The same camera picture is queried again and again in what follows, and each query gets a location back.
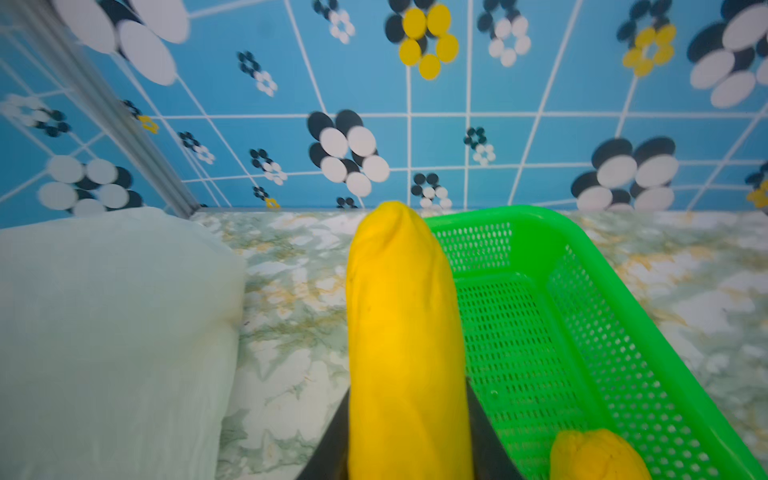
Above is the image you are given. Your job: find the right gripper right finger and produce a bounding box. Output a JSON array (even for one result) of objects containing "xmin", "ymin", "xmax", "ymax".
[{"xmin": 466, "ymin": 380, "xmax": 524, "ymax": 480}]

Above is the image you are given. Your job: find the left aluminium frame post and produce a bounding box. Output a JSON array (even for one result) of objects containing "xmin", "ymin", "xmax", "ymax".
[{"xmin": 1, "ymin": 1, "xmax": 200, "ymax": 218}]

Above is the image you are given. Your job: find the wrinkled yellow toy fruit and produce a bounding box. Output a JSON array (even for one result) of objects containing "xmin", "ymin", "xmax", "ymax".
[{"xmin": 549, "ymin": 429, "xmax": 651, "ymax": 480}]

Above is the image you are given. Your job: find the long yellow toy mango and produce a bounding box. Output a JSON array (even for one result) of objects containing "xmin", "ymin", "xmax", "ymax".
[{"xmin": 346, "ymin": 202, "xmax": 474, "ymax": 479}]

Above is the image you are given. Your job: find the white plastic bag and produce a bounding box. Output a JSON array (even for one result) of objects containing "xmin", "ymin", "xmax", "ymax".
[{"xmin": 1, "ymin": 208, "xmax": 246, "ymax": 479}]

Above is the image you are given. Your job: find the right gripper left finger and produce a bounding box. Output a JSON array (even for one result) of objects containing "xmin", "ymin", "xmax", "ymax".
[{"xmin": 296, "ymin": 390, "xmax": 350, "ymax": 480}]

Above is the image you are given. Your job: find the green plastic basket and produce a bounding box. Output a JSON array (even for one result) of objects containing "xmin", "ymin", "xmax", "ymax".
[{"xmin": 428, "ymin": 206, "xmax": 765, "ymax": 479}]

